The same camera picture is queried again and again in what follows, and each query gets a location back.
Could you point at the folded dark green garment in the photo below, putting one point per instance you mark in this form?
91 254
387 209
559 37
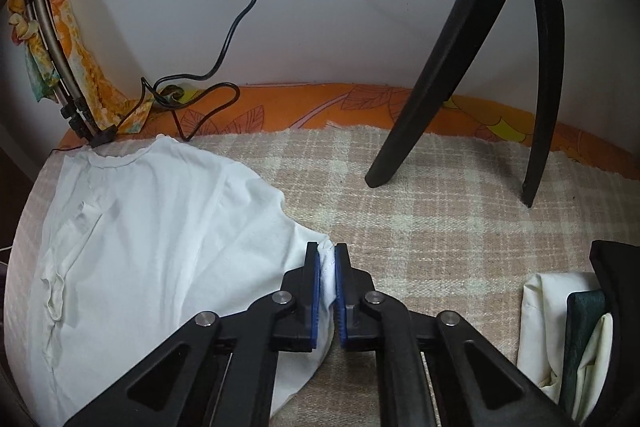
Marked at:
583 312

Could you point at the folded cream garment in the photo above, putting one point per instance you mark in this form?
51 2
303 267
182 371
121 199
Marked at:
542 333

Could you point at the black garment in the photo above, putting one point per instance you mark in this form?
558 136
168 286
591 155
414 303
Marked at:
617 268

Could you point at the colourful floral scarf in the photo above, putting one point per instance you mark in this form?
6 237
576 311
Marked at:
108 105

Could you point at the black ring light tripod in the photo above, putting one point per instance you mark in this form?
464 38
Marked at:
464 33

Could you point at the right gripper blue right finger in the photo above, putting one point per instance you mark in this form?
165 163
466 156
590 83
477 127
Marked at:
371 321

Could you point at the white t-shirt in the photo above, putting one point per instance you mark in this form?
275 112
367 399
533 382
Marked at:
131 247

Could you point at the plaid beige bed blanket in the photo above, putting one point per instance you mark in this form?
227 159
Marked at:
448 232

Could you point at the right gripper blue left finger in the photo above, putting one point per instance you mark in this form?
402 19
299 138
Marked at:
286 320

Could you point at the folded silver tripod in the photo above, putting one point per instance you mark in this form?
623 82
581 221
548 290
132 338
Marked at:
63 84

